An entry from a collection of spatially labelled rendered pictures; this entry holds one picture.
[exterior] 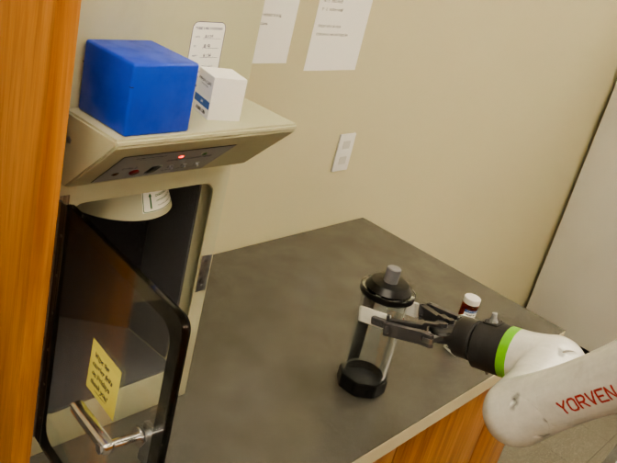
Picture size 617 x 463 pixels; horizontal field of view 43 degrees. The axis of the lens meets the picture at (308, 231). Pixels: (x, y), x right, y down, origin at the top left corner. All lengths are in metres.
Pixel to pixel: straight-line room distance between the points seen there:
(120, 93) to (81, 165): 0.11
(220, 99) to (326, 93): 1.04
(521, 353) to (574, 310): 2.75
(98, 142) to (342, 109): 1.28
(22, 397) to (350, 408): 0.69
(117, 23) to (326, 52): 1.07
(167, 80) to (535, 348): 0.75
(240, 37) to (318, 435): 0.72
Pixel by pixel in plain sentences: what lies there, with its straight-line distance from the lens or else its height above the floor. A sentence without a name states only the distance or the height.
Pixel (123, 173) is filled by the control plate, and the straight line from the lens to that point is 1.07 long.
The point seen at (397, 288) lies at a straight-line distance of 1.50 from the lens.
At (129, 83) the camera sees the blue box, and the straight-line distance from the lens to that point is 0.95.
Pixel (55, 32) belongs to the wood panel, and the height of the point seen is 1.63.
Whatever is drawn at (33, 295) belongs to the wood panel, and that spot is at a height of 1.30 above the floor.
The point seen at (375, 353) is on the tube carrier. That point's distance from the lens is 1.54.
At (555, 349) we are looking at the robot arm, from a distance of 1.35.
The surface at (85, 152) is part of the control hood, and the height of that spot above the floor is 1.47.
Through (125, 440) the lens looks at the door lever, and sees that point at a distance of 0.97.
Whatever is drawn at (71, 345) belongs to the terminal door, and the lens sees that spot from 1.11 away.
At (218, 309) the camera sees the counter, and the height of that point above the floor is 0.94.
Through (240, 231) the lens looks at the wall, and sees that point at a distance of 2.07.
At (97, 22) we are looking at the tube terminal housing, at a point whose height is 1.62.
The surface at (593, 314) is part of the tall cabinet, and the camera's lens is 4.08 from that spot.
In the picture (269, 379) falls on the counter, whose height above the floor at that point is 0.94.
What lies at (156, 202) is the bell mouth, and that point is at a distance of 1.23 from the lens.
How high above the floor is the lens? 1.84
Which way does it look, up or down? 24 degrees down
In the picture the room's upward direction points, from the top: 14 degrees clockwise
